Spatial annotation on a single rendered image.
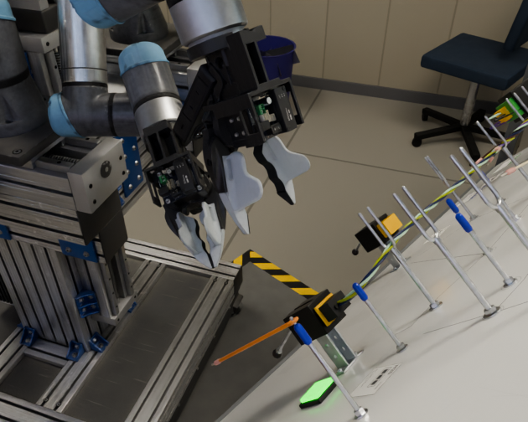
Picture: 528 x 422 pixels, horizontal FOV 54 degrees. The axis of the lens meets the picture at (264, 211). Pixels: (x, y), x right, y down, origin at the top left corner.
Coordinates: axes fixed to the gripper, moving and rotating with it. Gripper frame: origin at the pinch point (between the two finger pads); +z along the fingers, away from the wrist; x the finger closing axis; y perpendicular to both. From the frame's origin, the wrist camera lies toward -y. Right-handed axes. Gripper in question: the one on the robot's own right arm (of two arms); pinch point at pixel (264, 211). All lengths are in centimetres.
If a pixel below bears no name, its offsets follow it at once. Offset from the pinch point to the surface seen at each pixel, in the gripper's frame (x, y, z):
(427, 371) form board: -7.6, 20.9, 13.4
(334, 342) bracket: 0.8, 3.3, 18.6
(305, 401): -7.6, 4.1, 20.6
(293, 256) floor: 118, -117, 67
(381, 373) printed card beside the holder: -5.4, 14.2, 16.6
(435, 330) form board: 0.7, 17.6, 15.0
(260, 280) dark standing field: 97, -120, 68
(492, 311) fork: -0.5, 24.7, 11.3
